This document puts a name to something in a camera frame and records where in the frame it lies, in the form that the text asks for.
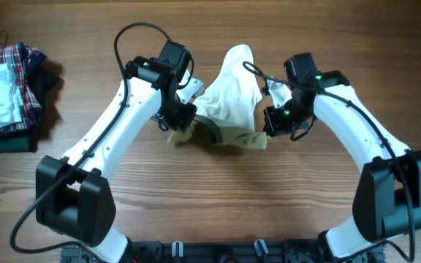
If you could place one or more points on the white and beige garment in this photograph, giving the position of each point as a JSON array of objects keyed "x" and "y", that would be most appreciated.
[{"x": 225, "y": 111}]

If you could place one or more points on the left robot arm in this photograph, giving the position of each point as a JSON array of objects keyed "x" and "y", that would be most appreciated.
[{"x": 73, "y": 195}]

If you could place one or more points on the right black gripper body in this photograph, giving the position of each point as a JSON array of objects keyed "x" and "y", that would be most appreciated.
[{"x": 286, "y": 117}]

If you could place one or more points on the red plaid folded shirt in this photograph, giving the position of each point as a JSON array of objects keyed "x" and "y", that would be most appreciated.
[{"x": 24, "y": 60}]

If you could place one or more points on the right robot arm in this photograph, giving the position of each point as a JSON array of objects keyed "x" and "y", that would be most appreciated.
[{"x": 387, "y": 202}]

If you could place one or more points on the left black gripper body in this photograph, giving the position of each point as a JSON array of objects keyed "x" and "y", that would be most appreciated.
[{"x": 176, "y": 114}]

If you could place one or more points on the dark green folded garment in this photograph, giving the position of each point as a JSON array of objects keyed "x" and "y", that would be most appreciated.
[{"x": 46, "y": 84}]

